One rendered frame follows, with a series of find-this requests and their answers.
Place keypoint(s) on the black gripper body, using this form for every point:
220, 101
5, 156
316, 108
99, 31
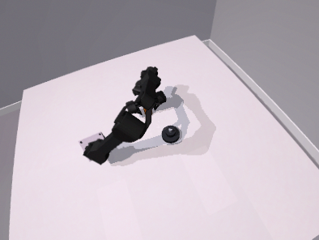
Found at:
159, 97

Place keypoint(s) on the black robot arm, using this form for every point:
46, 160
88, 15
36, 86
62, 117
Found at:
127, 127

